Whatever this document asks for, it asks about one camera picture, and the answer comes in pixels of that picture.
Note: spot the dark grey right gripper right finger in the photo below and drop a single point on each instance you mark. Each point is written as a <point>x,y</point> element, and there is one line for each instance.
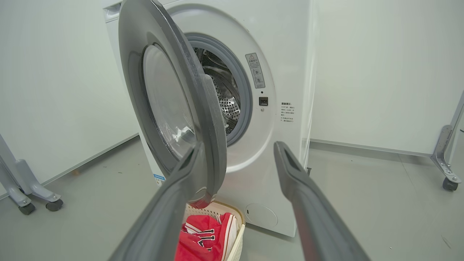
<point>319,224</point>

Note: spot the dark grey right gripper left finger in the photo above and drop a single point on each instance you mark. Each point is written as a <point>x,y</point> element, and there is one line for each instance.
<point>163,217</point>

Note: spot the red jersey white lettering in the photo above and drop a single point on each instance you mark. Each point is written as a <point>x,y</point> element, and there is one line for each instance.
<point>190,250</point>

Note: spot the red jersey striped trim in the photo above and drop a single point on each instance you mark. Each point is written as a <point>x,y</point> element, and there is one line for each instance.
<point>224,232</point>

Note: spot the black glass washer door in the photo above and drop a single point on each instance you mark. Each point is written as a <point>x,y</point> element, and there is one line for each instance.
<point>170,101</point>

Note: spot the cream perforated laundry basket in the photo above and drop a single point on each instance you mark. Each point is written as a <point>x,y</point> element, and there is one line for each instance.
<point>237,239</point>

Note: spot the white front-load washing machine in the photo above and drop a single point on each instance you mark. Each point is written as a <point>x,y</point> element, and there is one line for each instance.
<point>286,72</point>

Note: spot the blue energy label sticker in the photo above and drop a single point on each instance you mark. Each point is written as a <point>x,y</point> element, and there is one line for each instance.
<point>159,177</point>

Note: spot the printed text notice sticker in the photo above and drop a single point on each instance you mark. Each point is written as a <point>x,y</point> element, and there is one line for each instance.
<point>287,112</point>

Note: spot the white partition panel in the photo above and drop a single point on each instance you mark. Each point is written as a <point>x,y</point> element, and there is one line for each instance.
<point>54,72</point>
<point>380,72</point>

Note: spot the grey warning sticker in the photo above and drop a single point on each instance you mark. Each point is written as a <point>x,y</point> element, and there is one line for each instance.
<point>255,70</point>

